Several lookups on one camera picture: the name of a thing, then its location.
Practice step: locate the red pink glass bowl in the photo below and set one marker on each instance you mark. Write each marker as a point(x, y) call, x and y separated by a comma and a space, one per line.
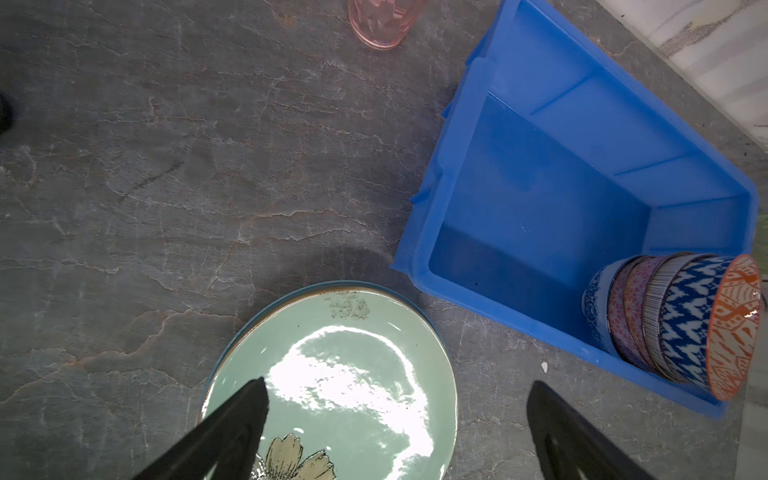
point(660, 281)

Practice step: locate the orange blue patterned bowl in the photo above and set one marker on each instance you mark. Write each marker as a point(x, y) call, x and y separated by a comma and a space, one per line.
point(709, 321)

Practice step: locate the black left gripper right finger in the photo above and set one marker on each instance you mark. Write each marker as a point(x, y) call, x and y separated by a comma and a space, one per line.
point(568, 446)

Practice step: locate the green floral plate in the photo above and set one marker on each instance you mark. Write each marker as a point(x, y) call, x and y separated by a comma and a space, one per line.
point(359, 382)

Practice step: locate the blue plastic bin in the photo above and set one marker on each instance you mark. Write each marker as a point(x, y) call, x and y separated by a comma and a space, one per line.
point(552, 163)

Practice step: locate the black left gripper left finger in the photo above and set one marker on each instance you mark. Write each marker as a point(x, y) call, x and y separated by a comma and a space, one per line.
point(222, 446)

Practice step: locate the pink transparent cup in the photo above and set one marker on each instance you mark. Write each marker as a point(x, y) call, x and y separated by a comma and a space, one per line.
point(383, 24)

